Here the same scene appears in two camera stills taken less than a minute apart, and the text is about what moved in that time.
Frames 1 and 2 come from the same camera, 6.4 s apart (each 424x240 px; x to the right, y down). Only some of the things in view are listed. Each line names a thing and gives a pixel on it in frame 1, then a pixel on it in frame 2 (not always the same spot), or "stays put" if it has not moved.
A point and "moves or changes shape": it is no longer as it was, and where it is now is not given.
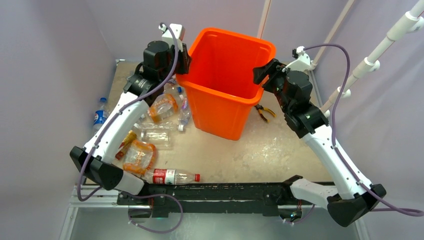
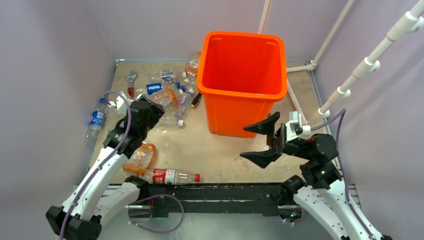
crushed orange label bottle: [139, 157] stays put
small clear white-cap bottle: [185, 115] → [185, 102]
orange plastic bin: [220, 82] moves or changes shape
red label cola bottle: [170, 176] stays put
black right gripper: [259, 73] → [275, 141]
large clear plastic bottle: [159, 136] → [168, 120]
